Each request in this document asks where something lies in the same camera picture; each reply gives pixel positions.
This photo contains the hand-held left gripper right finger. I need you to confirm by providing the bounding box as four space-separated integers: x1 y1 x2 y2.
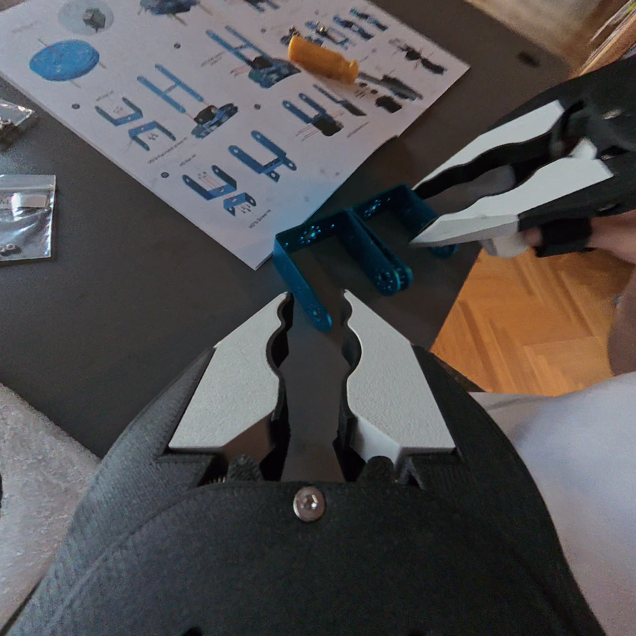
342 290 458 481

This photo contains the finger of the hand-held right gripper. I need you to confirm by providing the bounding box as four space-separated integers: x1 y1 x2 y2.
412 100 568 200
409 140 614 259

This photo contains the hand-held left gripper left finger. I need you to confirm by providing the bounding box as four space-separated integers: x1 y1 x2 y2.
168 292 294 480

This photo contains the small blue metal U bracket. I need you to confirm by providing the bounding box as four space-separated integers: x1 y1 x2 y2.
350 183 459 299

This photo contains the large blue metal U bracket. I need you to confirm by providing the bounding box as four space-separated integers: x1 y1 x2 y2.
273 210 401 335

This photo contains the person's right forearm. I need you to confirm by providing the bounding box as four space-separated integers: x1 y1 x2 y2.
608 294 636 377

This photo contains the person's right hand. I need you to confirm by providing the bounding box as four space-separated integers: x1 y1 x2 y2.
588 212 636 262

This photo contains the white foam piece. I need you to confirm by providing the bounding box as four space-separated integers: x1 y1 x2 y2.
0 382 101 624

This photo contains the small loose screw cluster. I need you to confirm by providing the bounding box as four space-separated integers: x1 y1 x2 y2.
282 22 333 46

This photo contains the printed assembly instruction sheet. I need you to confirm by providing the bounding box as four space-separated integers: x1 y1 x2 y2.
0 0 471 271

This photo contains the group of clear screw bags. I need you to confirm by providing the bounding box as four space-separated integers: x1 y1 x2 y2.
0 97 57 267

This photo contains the yellow handled screwdriver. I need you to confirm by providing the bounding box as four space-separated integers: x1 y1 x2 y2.
287 35 424 101

